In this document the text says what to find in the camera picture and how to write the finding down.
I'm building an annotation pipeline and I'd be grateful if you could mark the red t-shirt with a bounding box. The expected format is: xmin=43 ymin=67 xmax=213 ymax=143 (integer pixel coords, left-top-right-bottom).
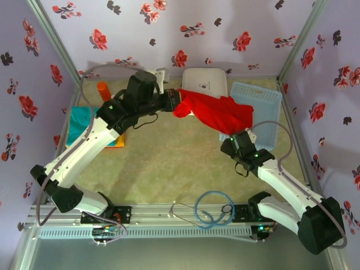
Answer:
xmin=172 ymin=88 xmax=255 ymax=136

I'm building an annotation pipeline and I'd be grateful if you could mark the orange bottle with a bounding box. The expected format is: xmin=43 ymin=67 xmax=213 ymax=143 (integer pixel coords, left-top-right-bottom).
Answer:
xmin=97 ymin=81 xmax=114 ymax=101

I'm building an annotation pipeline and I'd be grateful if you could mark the yellow folded t-shirt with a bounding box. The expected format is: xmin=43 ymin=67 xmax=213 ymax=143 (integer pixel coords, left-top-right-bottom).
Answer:
xmin=105 ymin=132 xmax=127 ymax=149

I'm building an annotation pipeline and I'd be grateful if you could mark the light blue plastic basket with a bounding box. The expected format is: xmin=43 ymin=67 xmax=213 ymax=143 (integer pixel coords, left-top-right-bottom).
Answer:
xmin=218 ymin=81 xmax=284 ymax=150

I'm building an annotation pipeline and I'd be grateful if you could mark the blue stethoscope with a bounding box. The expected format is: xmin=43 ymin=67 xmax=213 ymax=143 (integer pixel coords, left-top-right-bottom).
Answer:
xmin=168 ymin=190 xmax=236 ymax=230

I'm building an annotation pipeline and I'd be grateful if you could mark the white zippered pouch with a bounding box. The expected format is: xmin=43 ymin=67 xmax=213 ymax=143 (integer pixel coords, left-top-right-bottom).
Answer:
xmin=181 ymin=67 xmax=229 ymax=98

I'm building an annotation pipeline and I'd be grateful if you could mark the teal folded t-shirt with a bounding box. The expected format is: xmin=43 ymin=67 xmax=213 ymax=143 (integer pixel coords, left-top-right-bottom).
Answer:
xmin=65 ymin=106 xmax=101 ymax=147

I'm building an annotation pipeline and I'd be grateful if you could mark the grey right arm cable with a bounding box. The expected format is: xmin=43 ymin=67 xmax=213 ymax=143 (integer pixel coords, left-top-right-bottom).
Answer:
xmin=249 ymin=120 xmax=347 ymax=250

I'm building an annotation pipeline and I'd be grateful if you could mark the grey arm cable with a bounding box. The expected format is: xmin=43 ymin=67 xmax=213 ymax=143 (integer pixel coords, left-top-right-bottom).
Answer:
xmin=35 ymin=64 xmax=150 ymax=227
xmin=249 ymin=120 xmax=347 ymax=250

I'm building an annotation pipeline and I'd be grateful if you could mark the grey left arm cable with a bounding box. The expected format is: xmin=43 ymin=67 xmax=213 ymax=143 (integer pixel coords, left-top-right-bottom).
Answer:
xmin=35 ymin=64 xmax=150 ymax=227

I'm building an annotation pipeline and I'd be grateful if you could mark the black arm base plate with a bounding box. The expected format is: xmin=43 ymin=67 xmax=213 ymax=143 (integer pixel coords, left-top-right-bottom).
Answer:
xmin=80 ymin=205 xmax=133 ymax=225
xmin=233 ymin=202 xmax=279 ymax=224

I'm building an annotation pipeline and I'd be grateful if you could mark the small circuit board with wires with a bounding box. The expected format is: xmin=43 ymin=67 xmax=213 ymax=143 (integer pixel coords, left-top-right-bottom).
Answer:
xmin=255 ymin=223 xmax=276 ymax=235
xmin=91 ymin=224 xmax=128 ymax=247

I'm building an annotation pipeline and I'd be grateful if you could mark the aluminium frame corner post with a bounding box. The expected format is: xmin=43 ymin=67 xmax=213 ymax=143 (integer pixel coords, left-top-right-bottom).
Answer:
xmin=277 ymin=0 xmax=330 ymax=83
xmin=26 ymin=0 xmax=84 ymax=85

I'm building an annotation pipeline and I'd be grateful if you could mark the white slotted cable duct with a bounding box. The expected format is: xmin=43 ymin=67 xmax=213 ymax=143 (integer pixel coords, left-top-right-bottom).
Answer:
xmin=38 ymin=226 xmax=253 ymax=239

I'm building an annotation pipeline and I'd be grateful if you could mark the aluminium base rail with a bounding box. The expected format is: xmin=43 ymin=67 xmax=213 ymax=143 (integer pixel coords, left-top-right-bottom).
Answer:
xmin=26 ymin=204 xmax=282 ymax=226

